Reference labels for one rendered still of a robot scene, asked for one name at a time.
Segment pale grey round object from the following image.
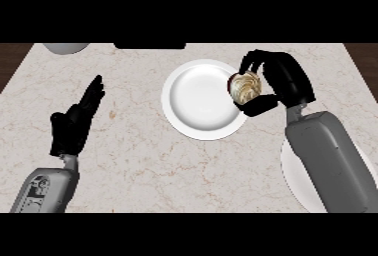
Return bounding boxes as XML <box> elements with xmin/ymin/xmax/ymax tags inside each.
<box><xmin>41</xmin><ymin>43</ymin><xmax>91</xmax><ymax>56</ymax></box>

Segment white round plate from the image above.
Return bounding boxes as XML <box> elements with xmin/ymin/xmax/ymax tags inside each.
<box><xmin>279</xmin><ymin>137</ymin><xmax>378</xmax><ymax>214</ymax></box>
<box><xmin>159</xmin><ymin>58</ymin><xmax>249</xmax><ymax>141</ymax></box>

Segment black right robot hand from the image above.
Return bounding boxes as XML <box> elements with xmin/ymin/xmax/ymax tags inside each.
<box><xmin>232</xmin><ymin>49</ymin><xmax>317</xmax><ymax>118</ymax></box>

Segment cream frosted cupcake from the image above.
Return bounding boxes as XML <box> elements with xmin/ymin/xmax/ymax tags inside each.
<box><xmin>226</xmin><ymin>70</ymin><xmax>264</xmax><ymax>106</ymax></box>

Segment black flat appliance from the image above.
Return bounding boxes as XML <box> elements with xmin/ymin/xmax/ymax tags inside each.
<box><xmin>112</xmin><ymin>43</ymin><xmax>187</xmax><ymax>51</ymax></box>

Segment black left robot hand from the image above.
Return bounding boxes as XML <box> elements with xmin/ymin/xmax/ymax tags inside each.
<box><xmin>49</xmin><ymin>74</ymin><xmax>106</xmax><ymax>158</ymax></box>

